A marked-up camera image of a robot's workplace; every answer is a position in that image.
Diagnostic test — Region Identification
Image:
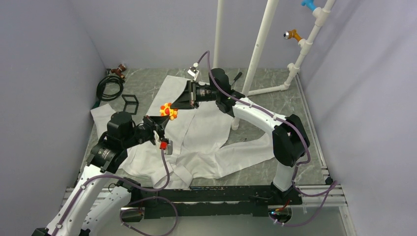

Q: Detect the coiled black cable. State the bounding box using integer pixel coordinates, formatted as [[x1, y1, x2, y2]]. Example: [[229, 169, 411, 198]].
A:
[[96, 75, 125, 102]]

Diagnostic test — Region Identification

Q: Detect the blue hook on rack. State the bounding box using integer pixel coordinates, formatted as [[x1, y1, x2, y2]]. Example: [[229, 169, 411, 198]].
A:
[[301, 0, 317, 12]]

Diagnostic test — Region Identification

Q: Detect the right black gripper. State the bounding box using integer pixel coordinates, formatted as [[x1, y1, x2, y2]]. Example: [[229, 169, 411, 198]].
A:
[[170, 81, 219, 110]]

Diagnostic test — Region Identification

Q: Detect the black wire frame stand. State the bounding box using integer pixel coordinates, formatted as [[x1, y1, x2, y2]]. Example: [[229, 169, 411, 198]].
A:
[[121, 94, 139, 115]]

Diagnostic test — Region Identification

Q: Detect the white button shirt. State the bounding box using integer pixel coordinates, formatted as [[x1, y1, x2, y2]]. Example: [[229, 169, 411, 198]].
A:
[[90, 74, 277, 190]]

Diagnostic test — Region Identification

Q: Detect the white pvc pipe rack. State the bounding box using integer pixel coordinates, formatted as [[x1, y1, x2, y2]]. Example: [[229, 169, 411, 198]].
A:
[[211, 0, 336, 131]]

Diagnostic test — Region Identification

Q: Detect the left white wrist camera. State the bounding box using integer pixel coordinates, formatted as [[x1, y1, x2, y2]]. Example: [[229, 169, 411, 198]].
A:
[[160, 138, 174, 155]]

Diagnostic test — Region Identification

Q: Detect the orange yellow flower brooch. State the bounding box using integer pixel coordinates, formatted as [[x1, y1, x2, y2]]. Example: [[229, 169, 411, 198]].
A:
[[159, 103, 178, 120]]

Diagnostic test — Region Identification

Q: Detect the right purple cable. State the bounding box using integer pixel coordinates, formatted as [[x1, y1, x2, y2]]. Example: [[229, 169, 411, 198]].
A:
[[193, 50, 338, 228]]

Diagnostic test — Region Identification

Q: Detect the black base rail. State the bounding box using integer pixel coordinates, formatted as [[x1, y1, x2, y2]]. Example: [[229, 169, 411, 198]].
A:
[[115, 178, 302, 219]]

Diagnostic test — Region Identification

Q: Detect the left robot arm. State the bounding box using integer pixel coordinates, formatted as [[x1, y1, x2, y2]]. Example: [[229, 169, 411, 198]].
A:
[[32, 112, 171, 236]]

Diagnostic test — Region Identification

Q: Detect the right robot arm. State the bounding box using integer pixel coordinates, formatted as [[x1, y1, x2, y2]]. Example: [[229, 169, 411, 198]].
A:
[[171, 68, 309, 204]]

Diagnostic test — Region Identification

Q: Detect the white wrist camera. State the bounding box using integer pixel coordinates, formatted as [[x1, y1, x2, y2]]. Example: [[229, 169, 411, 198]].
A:
[[160, 138, 174, 155], [187, 66, 200, 81]]

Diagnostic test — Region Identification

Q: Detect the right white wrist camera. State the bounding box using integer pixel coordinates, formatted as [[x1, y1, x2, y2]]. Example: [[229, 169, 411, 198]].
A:
[[187, 66, 200, 81]]

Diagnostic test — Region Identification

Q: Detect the brown toy figure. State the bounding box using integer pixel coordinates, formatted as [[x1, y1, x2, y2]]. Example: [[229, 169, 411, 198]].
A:
[[110, 63, 126, 80]]

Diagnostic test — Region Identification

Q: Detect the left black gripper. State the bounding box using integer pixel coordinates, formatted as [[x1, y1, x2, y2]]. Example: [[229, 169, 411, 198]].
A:
[[122, 115, 169, 148]]

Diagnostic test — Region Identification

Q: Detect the black handled screwdriver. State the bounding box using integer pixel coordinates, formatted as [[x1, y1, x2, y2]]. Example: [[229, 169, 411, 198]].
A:
[[231, 72, 243, 87]]

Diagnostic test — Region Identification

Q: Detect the orange hook on rack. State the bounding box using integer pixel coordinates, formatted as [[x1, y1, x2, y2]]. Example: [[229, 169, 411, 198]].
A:
[[283, 29, 302, 42]]

